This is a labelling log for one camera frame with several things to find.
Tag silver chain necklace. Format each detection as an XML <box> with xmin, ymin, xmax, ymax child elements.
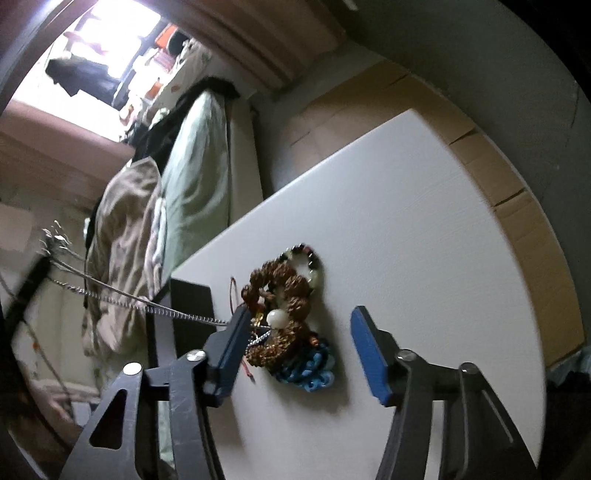
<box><xmin>41</xmin><ymin>220</ymin><xmax>269</xmax><ymax>352</ymax></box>

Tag flattened cardboard sheet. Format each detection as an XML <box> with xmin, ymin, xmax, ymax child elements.
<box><xmin>281</xmin><ymin>60</ymin><xmax>588</xmax><ymax>370</ymax></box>

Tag bed with green sheet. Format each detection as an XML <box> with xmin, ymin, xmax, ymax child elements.
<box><xmin>157</xmin><ymin>88</ymin><xmax>265</xmax><ymax>289</ymax></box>

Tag hanging dark clothes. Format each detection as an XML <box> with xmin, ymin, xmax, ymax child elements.
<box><xmin>46</xmin><ymin>58</ymin><xmax>122</xmax><ymax>99</ymax></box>

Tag red string bracelet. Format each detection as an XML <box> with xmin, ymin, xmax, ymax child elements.
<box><xmin>228</xmin><ymin>276</ymin><xmax>259</xmax><ymax>384</ymax></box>

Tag beige blanket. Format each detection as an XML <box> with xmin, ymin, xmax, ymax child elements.
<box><xmin>82</xmin><ymin>159</ymin><xmax>168</xmax><ymax>360</ymax></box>

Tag blue braided bracelet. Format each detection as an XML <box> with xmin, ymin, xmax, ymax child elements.
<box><xmin>272</xmin><ymin>338</ymin><xmax>337</xmax><ymax>393</ymax></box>

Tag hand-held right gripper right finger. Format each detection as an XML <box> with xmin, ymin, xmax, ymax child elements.
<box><xmin>350</xmin><ymin>305</ymin><xmax>541</xmax><ymax>480</ymax></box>

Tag patterned white cloth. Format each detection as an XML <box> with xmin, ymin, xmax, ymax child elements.
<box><xmin>139</xmin><ymin>39</ymin><xmax>214</xmax><ymax>121</ymax></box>

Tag orange box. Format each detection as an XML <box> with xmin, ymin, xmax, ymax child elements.
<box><xmin>154</xmin><ymin>25</ymin><xmax>179</xmax><ymax>49</ymax></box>

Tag pink curtain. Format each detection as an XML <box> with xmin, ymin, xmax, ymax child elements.
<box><xmin>175</xmin><ymin>0</ymin><xmax>348</xmax><ymax>92</ymax></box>
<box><xmin>0</xmin><ymin>100</ymin><xmax>136</xmax><ymax>186</ymax></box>

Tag white table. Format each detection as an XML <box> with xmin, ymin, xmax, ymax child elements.
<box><xmin>159</xmin><ymin>108</ymin><xmax>550</xmax><ymax>480</ymax></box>

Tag multicolour bead bracelet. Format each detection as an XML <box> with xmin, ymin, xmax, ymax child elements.
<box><xmin>279</xmin><ymin>244</ymin><xmax>325</xmax><ymax>297</ymax></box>

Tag window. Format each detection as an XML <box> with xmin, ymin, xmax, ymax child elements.
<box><xmin>9</xmin><ymin>0</ymin><xmax>163</xmax><ymax>139</ymax></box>

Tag black garment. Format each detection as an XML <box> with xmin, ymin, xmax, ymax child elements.
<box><xmin>133</xmin><ymin>76</ymin><xmax>241</xmax><ymax>168</ymax></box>

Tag black cardboard box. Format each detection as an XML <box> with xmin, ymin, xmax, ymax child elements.
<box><xmin>148</xmin><ymin>276</ymin><xmax>215</xmax><ymax>370</ymax></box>

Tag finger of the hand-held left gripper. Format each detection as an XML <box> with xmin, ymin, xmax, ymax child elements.
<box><xmin>0</xmin><ymin>256</ymin><xmax>55</xmax><ymax>334</ymax></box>

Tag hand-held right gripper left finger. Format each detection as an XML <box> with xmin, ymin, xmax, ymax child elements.
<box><xmin>60</xmin><ymin>307</ymin><xmax>252</xmax><ymax>480</ymax></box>

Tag brown bead bracelet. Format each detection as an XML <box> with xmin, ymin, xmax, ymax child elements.
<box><xmin>240</xmin><ymin>258</ymin><xmax>324</xmax><ymax>370</ymax></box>

